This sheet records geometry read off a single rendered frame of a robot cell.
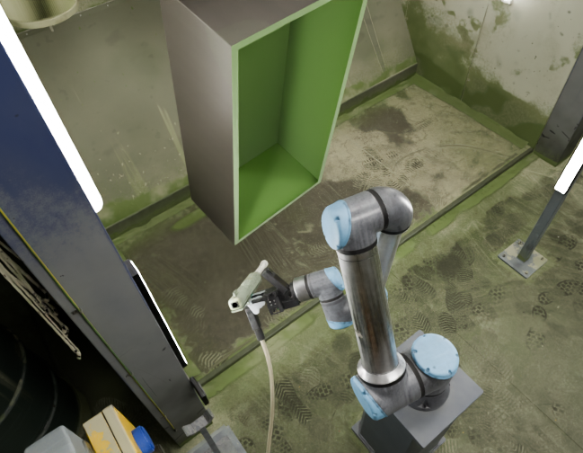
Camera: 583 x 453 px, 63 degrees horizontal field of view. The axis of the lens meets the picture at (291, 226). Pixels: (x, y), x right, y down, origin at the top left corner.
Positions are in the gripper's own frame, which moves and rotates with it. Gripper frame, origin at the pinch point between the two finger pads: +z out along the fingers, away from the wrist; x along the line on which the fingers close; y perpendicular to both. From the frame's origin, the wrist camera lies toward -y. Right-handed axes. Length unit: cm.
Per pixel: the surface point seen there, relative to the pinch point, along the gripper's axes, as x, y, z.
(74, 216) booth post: -70, -49, 2
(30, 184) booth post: -80, -58, 1
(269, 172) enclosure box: 92, -38, -5
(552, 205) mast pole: 89, 26, -136
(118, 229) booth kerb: 100, -37, 97
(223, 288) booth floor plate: 83, 14, 41
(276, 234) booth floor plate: 116, 0, 10
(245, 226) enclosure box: 67, -18, 10
